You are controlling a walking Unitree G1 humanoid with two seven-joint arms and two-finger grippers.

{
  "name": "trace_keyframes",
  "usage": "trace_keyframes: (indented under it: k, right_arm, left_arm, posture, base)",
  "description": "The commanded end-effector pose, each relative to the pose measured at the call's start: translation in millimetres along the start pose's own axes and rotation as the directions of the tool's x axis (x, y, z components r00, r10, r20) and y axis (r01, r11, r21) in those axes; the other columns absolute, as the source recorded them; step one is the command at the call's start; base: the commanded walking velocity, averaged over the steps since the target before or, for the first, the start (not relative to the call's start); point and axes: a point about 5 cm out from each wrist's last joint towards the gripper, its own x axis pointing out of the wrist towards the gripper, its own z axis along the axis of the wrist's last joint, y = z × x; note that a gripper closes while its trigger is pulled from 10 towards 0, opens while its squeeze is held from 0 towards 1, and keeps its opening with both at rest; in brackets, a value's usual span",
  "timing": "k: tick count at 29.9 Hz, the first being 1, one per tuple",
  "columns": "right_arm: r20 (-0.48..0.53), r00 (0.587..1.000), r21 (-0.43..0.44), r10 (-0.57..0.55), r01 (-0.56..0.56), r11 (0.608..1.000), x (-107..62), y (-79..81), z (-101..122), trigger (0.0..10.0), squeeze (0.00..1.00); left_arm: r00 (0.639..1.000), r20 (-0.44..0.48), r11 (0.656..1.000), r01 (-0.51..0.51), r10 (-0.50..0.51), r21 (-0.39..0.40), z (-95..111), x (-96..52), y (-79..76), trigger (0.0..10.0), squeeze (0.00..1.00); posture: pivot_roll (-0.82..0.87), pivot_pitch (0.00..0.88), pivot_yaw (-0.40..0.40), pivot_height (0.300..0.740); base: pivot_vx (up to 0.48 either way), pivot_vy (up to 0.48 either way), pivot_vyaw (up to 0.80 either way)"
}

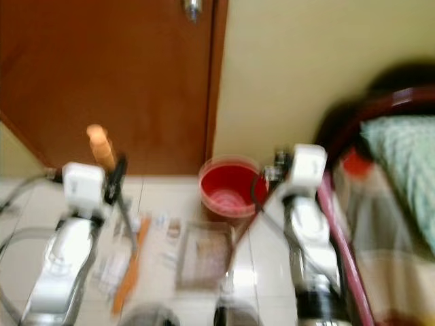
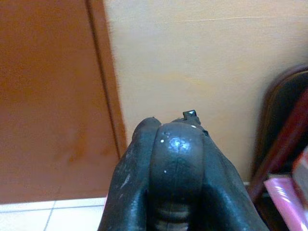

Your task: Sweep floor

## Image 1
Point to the silver door knob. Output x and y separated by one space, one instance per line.
192 8

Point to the dark wooden bed frame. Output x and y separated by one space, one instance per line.
380 102

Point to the red plastic bucket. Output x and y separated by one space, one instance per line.
228 190

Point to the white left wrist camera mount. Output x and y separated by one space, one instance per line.
83 187

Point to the beige bed sheet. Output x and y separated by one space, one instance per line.
394 285

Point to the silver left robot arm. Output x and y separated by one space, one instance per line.
61 272

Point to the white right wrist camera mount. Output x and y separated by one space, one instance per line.
306 166

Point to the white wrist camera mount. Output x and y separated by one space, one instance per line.
83 187
306 166

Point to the brown wooden door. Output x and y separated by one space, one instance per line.
102 68

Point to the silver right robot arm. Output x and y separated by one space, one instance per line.
312 238

